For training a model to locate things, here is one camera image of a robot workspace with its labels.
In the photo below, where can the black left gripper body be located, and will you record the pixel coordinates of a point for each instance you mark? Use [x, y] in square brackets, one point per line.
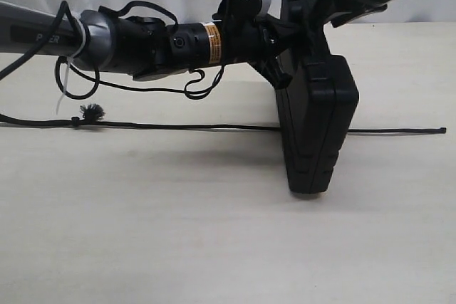
[244, 41]

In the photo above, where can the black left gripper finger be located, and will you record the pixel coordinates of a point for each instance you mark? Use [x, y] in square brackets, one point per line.
[282, 31]
[270, 69]

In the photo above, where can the black plastic carrying case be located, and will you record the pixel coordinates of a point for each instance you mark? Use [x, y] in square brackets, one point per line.
[316, 109]

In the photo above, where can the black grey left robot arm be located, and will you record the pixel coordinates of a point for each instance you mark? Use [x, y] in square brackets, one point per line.
[147, 48]

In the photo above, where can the white zip tie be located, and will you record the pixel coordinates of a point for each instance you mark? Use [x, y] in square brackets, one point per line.
[71, 58]

